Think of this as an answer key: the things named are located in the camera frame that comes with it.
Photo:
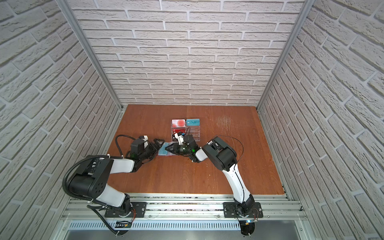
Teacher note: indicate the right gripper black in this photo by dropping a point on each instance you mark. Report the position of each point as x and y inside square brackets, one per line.
[176, 147]

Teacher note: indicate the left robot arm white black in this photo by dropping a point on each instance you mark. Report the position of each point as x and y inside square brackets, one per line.
[88, 178]

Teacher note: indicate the clear acrylic card display stand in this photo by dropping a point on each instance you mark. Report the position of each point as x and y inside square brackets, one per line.
[195, 131]

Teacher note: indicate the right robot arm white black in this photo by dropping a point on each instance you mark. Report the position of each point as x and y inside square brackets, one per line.
[224, 159]

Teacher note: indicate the aluminium mounting rail frame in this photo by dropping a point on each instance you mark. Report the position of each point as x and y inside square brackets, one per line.
[184, 212]

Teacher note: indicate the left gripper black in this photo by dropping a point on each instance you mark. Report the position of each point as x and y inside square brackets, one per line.
[156, 147]

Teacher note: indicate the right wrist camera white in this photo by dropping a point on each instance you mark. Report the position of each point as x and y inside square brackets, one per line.
[180, 138]

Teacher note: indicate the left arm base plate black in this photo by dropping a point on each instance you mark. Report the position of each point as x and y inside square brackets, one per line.
[127, 210]

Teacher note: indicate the teal VIP card in stand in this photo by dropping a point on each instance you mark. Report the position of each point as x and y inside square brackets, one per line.
[193, 122]

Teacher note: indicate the red VIP card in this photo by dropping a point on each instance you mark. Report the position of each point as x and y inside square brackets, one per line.
[178, 131]

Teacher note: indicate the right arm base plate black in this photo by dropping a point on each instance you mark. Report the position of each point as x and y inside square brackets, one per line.
[234, 210]

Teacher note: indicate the small circuit board left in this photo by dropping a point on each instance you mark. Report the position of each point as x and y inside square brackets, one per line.
[123, 224]

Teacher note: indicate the white red circle card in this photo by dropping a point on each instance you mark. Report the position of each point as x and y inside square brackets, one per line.
[178, 123]

